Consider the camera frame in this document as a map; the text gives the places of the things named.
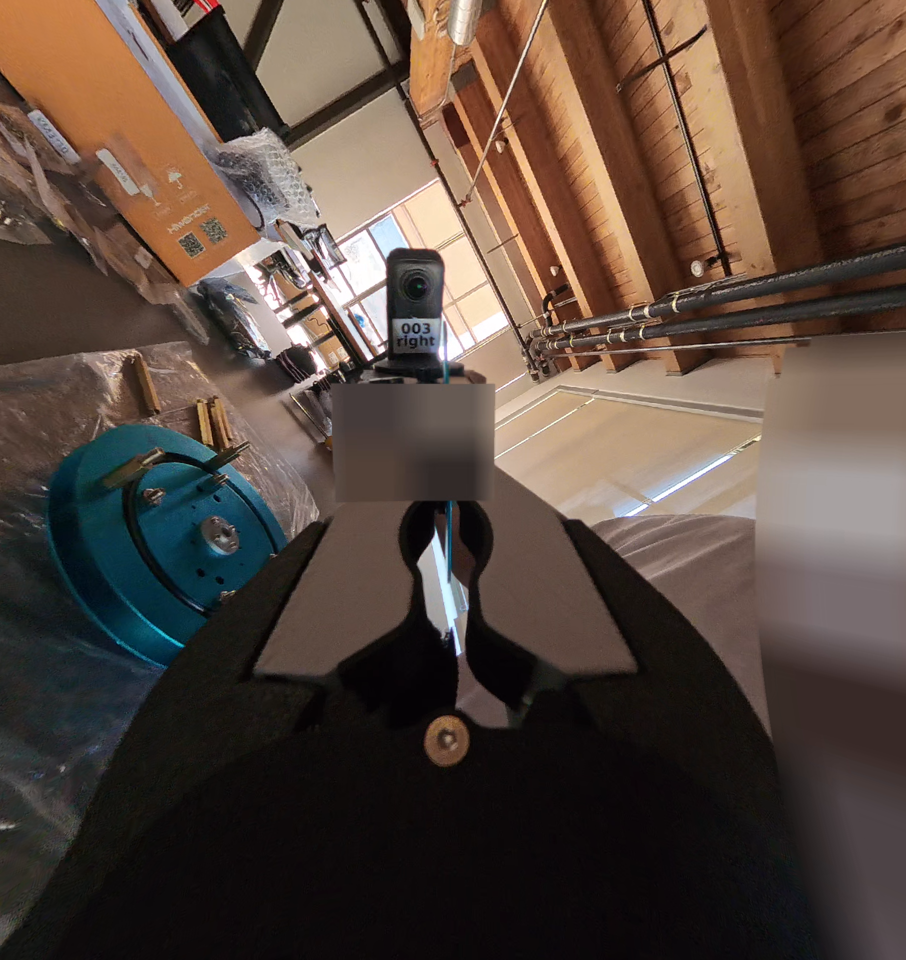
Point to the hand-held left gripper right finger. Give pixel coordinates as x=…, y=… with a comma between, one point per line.
x=558, y=600

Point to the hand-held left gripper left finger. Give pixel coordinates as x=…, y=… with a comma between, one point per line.
x=333, y=600

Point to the teal disc with servo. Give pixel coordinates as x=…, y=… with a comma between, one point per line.
x=449, y=562

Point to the blue round metal base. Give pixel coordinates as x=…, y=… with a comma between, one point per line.
x=160, y=525

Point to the large clear plastic bag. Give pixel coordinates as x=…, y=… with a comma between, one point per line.
x=33, y=712

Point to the grey desk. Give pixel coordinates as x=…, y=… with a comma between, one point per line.
x=63, y=315

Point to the silver antistatic bag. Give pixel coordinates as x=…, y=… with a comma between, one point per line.
x=232, y=315

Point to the bubble wrap bundle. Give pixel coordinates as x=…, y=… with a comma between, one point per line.
x=265, y=172

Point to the black ceiling pipe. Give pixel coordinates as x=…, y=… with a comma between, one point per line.
x=798, y=281
x=798, y=311

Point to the orange cardboard box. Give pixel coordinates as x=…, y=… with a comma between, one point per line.
x=85, y=112

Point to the pile of small screw bags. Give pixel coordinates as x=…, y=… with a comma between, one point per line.
x=18, y=202

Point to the silver ventilation duct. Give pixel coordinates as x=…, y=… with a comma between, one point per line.
x=468, y=19

